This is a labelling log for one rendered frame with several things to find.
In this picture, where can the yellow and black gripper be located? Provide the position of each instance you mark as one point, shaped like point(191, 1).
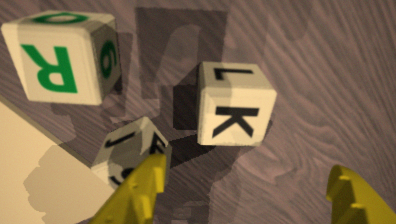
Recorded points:
point(354, 201)

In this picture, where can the beige flat mat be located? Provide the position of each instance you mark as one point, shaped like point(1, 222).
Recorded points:
point(42, 180)

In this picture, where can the cream letter block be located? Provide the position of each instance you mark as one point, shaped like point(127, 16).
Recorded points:
point(126, 147)
point(234, 104)
point(65, 57)

